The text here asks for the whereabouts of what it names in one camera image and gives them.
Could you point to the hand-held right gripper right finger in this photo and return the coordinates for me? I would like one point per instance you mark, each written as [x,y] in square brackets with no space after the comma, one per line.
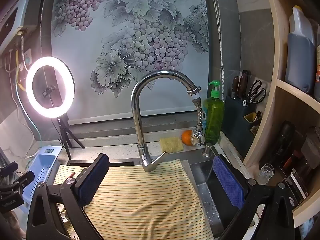
[228,182]

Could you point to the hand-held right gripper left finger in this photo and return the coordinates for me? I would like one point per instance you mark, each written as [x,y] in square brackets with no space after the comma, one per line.
[93,180]

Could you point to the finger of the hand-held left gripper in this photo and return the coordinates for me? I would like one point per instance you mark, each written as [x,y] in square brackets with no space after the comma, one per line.
[23,178]
[8,168]

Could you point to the red wooden chopstick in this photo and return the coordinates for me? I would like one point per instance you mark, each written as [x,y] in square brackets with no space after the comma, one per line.
[72,174]

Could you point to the blue plastic drainer basket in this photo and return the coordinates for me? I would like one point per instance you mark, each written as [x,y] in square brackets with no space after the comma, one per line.
[42,160]

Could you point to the clear drinking glass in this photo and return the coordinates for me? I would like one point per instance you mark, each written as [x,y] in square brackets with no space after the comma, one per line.
[266,172]

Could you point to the chrome sink knob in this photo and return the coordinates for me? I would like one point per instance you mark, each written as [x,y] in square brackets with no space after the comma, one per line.
[207,150]

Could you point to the dark knife block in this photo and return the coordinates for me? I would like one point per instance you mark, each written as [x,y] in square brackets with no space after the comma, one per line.
[237,125]

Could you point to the yellow striped cloth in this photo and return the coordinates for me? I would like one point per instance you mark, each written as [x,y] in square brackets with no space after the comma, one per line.
[150,200]

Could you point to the orange fruit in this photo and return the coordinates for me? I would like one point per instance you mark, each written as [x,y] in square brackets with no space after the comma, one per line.
[186,137]

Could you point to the yellow utensil cup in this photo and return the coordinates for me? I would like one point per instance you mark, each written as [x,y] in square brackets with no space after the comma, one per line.
[251,118]

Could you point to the yellow sponge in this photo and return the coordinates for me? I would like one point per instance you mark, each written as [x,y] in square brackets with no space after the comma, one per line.
[171,145]

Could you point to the green dish soap bottle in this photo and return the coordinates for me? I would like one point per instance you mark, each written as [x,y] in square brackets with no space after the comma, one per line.
[213,115]

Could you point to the black bottle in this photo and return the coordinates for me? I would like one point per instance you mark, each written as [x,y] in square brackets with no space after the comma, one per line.
[285,140]

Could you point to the chrome faucet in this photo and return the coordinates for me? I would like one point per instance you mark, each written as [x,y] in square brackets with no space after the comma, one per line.
[136,120]

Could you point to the clear lidded container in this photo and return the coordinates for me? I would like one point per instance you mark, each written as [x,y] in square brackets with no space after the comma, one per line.
[310,145]

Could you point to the large dark liquid jug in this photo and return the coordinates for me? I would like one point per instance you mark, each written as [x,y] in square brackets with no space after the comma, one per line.
[300,55]

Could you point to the white water heater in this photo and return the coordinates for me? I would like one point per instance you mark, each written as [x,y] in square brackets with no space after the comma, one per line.
[12,17]

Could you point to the wooden shelf unit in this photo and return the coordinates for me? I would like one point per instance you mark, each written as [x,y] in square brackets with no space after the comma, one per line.
[281,30]

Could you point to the grape print roller blind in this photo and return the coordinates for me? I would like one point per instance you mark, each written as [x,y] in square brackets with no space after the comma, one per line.
[150,17]

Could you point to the white wall socket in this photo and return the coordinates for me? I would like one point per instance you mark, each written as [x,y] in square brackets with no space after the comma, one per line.
[27,56]

